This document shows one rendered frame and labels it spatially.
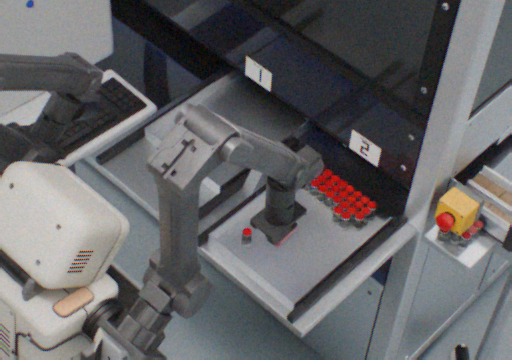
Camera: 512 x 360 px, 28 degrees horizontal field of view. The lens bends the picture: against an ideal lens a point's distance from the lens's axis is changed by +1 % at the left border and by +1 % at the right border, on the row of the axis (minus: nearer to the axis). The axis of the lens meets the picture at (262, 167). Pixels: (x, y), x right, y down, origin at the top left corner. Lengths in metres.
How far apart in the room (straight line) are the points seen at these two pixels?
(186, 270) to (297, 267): 0.60
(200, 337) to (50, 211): 1.53
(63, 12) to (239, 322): 1.17
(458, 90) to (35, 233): 0.87
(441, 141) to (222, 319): 1.30
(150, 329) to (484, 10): 0.83
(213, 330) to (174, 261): 1.55
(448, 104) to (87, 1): 1.03
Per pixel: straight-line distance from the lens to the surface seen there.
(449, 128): 2.14
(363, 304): 2.74
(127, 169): 2.45
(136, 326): 1.77
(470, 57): 2.00
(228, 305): 3.27
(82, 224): 1.71
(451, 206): 2.26
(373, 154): 2.34
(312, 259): 2.30
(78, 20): 2.69
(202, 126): 1.49
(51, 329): 1.78
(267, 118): 2.57
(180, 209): 1.54
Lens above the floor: 2.72
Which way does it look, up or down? 48 degrees down
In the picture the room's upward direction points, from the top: 5 degrees clockwise
